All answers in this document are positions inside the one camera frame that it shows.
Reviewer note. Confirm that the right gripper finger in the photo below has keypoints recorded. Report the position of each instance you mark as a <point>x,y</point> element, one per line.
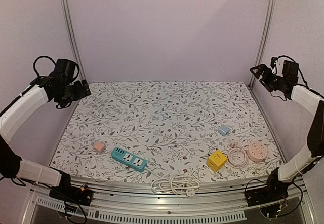
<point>256,76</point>
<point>261,69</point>

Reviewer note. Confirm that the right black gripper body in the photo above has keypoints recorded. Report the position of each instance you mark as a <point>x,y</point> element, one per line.
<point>265,73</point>

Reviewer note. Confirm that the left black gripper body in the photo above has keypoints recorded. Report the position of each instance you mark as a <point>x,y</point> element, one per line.
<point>70,94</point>

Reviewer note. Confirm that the pink plug adapter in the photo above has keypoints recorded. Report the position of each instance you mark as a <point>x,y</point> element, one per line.
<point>99,147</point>

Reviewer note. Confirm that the blue plug adapter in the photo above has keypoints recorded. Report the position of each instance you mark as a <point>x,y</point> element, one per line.
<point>223,130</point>

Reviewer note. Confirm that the teal power strip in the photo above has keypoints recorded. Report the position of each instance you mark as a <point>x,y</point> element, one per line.
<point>129,159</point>

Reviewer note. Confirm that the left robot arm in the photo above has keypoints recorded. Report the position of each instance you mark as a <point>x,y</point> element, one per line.
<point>60,86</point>

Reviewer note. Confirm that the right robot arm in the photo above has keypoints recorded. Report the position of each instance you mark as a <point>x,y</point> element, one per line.
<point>290,95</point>

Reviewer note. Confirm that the floral table mat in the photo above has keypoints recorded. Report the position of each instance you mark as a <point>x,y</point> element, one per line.
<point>172,125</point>

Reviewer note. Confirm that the yellow cube socket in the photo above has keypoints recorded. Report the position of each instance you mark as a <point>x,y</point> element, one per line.
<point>216,161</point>

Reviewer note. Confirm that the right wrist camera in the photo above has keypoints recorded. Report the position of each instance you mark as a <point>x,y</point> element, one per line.
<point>273,64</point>

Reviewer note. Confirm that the right aluminium frame post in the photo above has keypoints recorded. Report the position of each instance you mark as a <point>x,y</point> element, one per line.
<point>265,32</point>

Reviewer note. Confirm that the aluminium frame post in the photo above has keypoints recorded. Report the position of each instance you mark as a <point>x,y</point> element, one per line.
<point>72,39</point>
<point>265,32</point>

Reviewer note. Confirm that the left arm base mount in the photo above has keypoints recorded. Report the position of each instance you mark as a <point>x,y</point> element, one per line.
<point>72,194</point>

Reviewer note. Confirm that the left aluminium frame post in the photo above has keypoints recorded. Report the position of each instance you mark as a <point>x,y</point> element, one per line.
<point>72,39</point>

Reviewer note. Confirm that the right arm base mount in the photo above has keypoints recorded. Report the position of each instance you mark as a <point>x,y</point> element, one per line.
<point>263,195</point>

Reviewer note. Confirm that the aluminium front rail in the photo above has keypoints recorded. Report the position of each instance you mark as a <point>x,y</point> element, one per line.
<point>216,202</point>

